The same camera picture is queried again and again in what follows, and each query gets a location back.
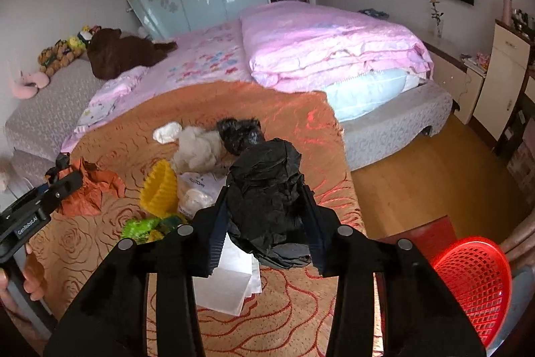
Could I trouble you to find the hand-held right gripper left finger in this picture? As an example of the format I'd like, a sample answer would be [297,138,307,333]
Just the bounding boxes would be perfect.
[44,185,230,357]

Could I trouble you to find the white printed plastic wrapper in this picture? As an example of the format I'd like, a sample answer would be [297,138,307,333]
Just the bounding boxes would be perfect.
[176,171,228,221]

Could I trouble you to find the dark wooden dressing table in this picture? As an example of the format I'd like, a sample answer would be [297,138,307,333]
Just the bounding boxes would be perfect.
[493,77,535,194]

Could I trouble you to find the green yellow snack wrapper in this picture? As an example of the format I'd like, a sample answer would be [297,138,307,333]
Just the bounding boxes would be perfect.
[121,215,187,245]

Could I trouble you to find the grey upholstered bed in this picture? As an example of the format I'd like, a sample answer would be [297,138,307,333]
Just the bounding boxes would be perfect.
[4,0,454,199]

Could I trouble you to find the pink floral bed sheet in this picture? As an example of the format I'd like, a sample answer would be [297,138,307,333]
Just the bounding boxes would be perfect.
[61,20,253,153]

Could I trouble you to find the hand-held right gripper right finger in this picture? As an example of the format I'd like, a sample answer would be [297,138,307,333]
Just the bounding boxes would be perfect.
[299,173,488,357]

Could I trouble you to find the black white plush toy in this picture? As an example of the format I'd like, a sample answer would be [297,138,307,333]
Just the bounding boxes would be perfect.
[79,25,103,44]

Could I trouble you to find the pink plush toy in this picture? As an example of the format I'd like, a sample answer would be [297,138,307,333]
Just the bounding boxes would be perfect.
[10,62,51,99]

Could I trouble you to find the white tissue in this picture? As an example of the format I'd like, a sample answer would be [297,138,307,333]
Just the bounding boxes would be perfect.
[152,122,183,144]

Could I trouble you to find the red plastic mesh basket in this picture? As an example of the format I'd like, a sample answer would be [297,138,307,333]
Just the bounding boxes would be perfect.
[432,237,513,347]

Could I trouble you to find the flat white paper sheets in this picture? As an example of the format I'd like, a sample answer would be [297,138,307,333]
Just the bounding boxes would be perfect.
[192,238,264,316]

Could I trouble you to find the light blue pillow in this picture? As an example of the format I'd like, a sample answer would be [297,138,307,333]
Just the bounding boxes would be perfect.
[324,68,421,122]

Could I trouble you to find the row of cosmetic bottles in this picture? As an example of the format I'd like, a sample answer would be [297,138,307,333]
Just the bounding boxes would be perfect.
[512,8,535,33]

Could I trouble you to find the crumpled orange plastic bag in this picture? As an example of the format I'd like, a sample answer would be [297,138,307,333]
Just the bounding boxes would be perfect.
[54,156,126,215]

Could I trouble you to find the red stool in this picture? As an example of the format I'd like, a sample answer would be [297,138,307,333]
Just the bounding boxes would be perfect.
[378,215,458,257]

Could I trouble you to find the cream nightstand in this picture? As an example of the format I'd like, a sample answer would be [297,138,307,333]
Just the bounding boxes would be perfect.
[420,28,486,125]

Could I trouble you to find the pink duvet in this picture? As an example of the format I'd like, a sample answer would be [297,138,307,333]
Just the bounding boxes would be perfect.
[239,0,433,93]

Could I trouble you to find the tall cream cabinet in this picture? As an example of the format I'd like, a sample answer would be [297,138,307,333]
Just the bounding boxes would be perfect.
[472,19,531,142]

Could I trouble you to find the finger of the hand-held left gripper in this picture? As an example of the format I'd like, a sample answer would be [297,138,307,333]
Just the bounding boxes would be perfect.
[39,171,84,213]
[44,153,72,184]

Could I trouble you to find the pink curtain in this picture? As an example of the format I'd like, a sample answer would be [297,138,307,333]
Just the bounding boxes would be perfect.
[497,212,535,278]

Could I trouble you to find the orange rose pattern blanket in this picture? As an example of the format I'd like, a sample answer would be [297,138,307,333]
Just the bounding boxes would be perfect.
[25,80,368,357]

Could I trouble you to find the fluffy white cloth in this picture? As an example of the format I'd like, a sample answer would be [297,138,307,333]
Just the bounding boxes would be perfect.
[171,126,228,176]

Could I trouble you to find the person's left hand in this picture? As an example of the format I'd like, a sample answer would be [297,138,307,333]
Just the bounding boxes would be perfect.
[0,243,47,311]

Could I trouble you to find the orange brown plush toy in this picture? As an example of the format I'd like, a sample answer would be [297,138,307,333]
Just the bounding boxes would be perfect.
[37,39,86,77]

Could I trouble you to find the large black plastic bag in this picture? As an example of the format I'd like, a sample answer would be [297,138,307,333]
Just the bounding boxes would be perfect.
[226,138,306,270]

